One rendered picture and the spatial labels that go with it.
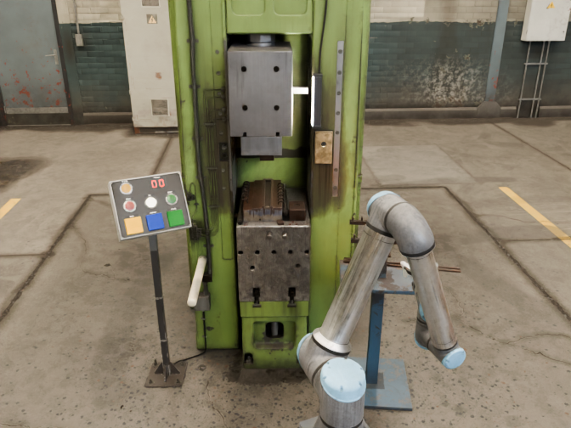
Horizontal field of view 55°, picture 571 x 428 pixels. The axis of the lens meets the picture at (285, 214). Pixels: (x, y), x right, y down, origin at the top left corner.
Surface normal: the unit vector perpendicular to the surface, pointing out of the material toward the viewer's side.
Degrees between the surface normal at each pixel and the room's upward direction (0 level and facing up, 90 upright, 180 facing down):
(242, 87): 90
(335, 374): 5
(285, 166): 90
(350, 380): 5
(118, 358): 0
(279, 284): 90
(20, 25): 90
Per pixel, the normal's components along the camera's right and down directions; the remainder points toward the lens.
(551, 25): 0.06, 0.40
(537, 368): 0.00, -0.92
